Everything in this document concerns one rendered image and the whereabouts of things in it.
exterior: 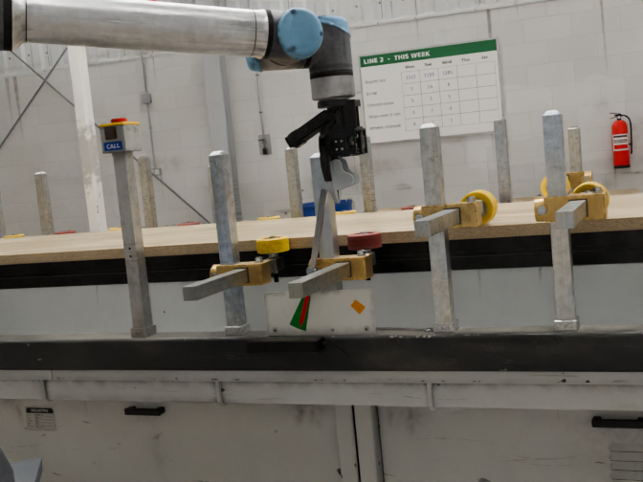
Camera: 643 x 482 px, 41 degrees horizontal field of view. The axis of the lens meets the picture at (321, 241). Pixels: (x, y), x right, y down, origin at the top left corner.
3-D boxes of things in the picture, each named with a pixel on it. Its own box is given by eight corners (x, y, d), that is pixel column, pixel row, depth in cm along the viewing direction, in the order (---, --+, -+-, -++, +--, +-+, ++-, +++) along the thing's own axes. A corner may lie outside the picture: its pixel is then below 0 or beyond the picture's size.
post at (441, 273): (454, 351, 183) (434, 122, 178) (437, 351, 184) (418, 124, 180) (457, 347, 186) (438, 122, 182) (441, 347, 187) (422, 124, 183)
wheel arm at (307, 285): (304, 302, 164) (302, 280, 164) (288, 302, 166) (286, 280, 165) (376, 267, 205) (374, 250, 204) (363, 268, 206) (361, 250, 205)
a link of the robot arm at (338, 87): (303, 79, 177) (321, 81, 185) (305, 103, 177) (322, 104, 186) (344, 74, 173) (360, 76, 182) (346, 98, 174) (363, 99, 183)
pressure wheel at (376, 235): (379, 282, 198) (374, 232, 197) (345, 283, 201) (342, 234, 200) (389, 276, 206) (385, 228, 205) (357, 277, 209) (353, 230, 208)
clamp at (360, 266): (365, 279, 187) (364, 256, 187) (308, 282, 193) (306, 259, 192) (374, 275, 193) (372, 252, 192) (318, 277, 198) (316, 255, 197)
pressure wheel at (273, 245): (298, 280, 214) (293, 234, 213) (268, 285, 210) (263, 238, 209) (284, 278, 221) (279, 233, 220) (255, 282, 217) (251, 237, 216)
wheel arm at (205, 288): (197, 304, 177) (195, 284, 176) (183, 305, 178) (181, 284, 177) (285, 272, 217) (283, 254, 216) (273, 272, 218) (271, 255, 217)
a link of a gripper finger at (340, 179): (353, 203, 177) (349, 158, 177) (326, 205, 180) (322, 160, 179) (359, 202, 180) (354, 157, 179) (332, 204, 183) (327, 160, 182)
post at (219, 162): (243, 357, 202) (221, 150, 198) (230, 357, 203) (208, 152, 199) (250, 353, 205) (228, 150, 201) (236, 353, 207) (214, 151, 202)
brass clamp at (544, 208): (606, 219, 167) (604, 193, 167) (534, 224, 172) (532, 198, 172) (608, 216, 173) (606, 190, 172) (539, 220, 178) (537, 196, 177)
